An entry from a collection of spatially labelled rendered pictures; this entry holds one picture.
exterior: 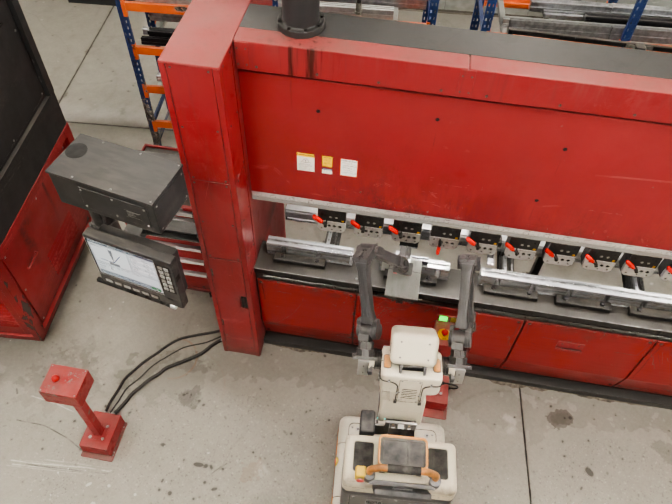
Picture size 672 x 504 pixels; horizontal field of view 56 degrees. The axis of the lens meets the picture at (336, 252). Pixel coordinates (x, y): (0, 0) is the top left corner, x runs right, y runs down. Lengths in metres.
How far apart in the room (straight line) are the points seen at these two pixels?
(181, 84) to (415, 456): 1.94
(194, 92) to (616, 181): 1.87
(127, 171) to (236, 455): 2.02
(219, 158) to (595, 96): 1.59
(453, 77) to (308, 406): 2.36
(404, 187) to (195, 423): 2.04
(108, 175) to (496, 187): 1.72
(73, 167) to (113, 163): 0.16
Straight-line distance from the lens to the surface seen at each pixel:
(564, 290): 3.70
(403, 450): 3.09
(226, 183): 2.98
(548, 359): 4.09
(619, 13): 5.02
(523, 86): 2.66
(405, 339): 2.79
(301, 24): 2.68
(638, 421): 4.58
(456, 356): 2.97
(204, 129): 2.78
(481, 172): 2.98
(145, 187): 2.62
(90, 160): 2.80
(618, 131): 2.87
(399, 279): 3.44
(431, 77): 2.63
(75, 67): 6.85
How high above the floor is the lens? 3.78
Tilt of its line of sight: 52 degrees down
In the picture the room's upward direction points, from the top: 2 degrees clockwise
